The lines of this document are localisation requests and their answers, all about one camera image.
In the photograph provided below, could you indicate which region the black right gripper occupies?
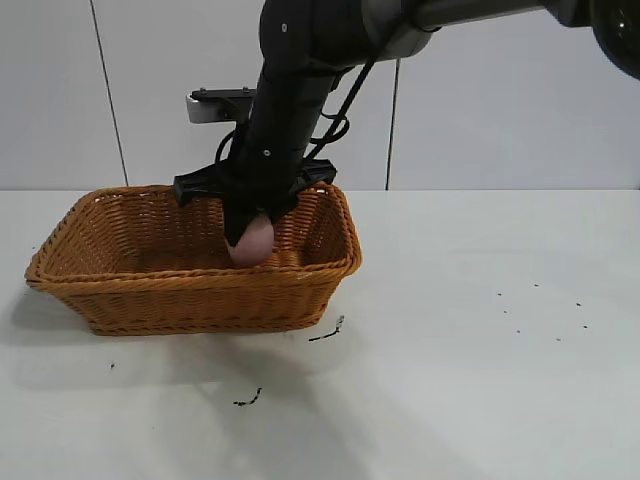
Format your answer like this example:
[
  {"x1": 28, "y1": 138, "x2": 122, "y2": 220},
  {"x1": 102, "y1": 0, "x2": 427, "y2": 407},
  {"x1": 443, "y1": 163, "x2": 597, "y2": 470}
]
[{"x1": 173, "y1": 73, "x2": 338, "y2": 248}]

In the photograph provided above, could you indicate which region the brown woven wicker basket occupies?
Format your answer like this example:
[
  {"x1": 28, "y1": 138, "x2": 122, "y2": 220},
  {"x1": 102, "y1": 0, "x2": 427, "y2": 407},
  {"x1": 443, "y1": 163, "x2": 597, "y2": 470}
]
[{"x1": 24, "y1": 181, "x2": 363, "y2": 337}]

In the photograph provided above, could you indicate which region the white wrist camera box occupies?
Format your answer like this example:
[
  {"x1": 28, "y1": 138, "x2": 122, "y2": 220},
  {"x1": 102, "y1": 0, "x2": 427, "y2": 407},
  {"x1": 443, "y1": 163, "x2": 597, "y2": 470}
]
[{"x1": 185, "y1": 87, "x2": 259, "y2": 124}]

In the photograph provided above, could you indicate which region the pink peach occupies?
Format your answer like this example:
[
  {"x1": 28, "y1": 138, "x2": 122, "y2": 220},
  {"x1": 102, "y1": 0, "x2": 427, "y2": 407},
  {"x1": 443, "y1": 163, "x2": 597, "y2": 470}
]
[{"x1": 229, "y1": 214, "x2": 276, "y2": 267}]

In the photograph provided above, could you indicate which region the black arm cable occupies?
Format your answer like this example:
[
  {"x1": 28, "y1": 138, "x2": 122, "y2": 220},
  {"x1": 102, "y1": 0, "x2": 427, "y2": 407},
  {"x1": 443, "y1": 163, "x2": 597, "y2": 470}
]
[{"x1": 302, "y1": 47, "x2": 381, "y2": 162}]

